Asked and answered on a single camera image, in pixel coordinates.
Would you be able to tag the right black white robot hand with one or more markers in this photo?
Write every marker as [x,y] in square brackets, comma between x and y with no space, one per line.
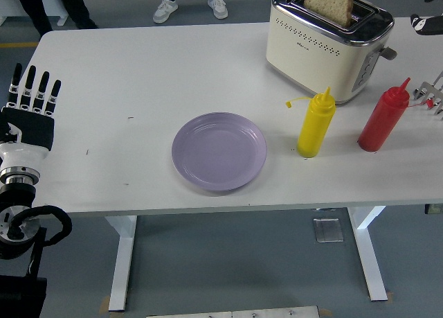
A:
[431,26]

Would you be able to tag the brown bread slice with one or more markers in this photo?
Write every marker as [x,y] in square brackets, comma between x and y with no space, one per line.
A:
[328,4]

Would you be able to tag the silver toast rack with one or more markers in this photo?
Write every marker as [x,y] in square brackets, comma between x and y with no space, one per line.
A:
[437,103]

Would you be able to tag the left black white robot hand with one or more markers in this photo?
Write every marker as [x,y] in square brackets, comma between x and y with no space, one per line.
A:
[27,127]

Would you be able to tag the cream silver toaster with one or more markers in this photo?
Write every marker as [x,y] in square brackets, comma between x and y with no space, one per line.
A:
[311,61]

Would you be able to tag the person with white sneakers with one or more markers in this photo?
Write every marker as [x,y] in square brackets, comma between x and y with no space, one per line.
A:
[166,9]

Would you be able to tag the black table control panel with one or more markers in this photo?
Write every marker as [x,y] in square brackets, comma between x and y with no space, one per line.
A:
[434,209]

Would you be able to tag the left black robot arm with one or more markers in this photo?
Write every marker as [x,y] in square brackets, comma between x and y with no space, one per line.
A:
[20,297]

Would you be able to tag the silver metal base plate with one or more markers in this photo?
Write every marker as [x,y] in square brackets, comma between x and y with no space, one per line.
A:
[232,312]

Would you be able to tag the white table leg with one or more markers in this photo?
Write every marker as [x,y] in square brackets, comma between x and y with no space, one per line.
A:
[123,262]
[370,255]

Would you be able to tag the brown floor tape piece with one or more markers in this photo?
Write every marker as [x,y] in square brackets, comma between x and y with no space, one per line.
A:
[105,304]
[389,296]

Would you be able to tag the person in dark shoes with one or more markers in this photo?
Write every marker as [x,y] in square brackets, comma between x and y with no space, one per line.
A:
[34,6]

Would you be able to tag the silver floor hatch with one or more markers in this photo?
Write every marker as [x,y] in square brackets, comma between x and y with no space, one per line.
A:
[328,230]

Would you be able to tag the red squeeze bottle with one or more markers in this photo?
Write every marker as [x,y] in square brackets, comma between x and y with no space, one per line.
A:
[380,124]

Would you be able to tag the purple round plate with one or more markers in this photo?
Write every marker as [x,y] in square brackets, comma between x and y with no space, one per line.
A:
[219,151]

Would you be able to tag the white stand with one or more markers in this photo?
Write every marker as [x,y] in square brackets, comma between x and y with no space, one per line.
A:
[59,6]

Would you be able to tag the yellow squeeze bottle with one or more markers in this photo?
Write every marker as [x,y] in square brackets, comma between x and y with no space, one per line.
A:
[315,131]

